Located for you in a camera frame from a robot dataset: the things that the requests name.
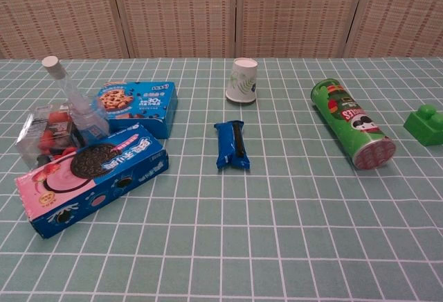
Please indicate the green toy brick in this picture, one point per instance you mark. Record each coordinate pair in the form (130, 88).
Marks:
(422, 129)

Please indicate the green checked tablecloth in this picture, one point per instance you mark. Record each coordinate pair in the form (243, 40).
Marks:
(277, 229)

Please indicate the woven folding screen panel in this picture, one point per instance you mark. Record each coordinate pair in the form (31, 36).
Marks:
(297, 11)
(173, 11)
(405, 11)
(52, 11)

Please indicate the blue Oreo snack pack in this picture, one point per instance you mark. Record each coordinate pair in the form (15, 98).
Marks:
(226, 142)

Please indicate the blue chocolate chip cookie box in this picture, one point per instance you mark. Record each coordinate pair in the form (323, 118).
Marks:
(145, 104)

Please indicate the white paper cup green leaves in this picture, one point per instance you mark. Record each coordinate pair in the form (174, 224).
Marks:
(242, 80)

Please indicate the clear plastic bottle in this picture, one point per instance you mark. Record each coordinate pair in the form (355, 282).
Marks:
(51, 64)

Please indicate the pink and blue Oreo box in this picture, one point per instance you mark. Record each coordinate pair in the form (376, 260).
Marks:
(104, 163)

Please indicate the green Pringles can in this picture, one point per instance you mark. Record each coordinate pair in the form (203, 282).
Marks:
(346, 118)

